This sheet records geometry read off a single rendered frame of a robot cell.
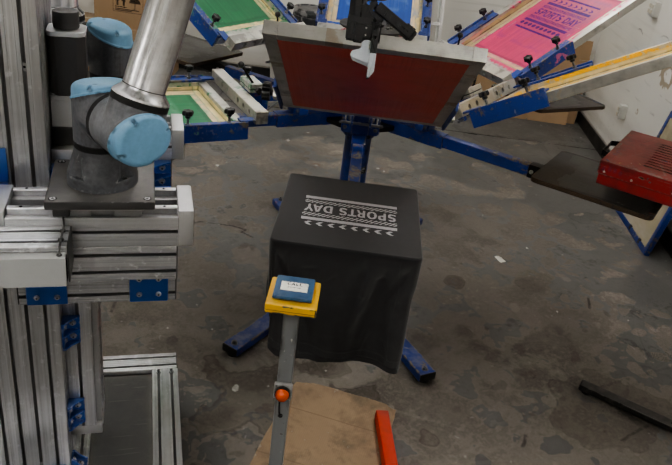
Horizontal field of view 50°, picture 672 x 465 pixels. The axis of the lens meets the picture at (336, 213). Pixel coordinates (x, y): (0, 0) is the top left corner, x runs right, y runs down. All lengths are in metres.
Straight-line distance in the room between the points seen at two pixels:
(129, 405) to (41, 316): 0.70
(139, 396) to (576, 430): 1.72
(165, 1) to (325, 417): 1.88
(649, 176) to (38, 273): 1.96
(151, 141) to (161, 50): 0.18
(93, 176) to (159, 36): 0.36
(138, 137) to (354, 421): 1.74
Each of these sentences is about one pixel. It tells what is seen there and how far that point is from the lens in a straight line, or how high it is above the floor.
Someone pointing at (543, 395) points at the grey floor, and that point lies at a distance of 3.27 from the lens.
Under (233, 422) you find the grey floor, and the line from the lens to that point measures 2.85.
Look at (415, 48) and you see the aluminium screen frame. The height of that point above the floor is 1.54.
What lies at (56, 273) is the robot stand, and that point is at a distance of 1.58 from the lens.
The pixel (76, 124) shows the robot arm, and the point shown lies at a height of 1.40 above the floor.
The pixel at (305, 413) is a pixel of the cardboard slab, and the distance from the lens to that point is 2.87.
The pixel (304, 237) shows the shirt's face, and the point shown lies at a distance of 2.10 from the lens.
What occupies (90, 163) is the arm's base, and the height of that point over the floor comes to 1.32.
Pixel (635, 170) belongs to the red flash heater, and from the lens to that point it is 2.67.
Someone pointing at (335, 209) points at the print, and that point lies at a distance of 2.28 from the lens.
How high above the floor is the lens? 1.97
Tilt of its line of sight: 27 degrees down
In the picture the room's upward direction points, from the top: 7 degrees clockwise
